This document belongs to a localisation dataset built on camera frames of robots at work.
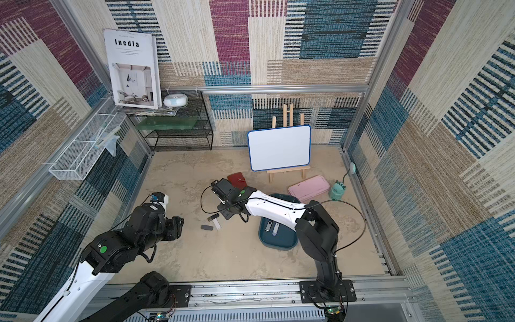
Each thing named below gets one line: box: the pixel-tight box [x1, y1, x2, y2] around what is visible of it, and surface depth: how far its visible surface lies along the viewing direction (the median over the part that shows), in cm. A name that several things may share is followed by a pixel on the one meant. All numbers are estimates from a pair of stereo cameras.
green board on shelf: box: [135, 115, 201, 131], surface depth 101 cm
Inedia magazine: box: [103, 28, 163, 110], surface depth 79 cm
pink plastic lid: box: [288, 174, 331, 203], surface depth 103 cm
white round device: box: [162, 93, 189, 108], surface depth 89 cm
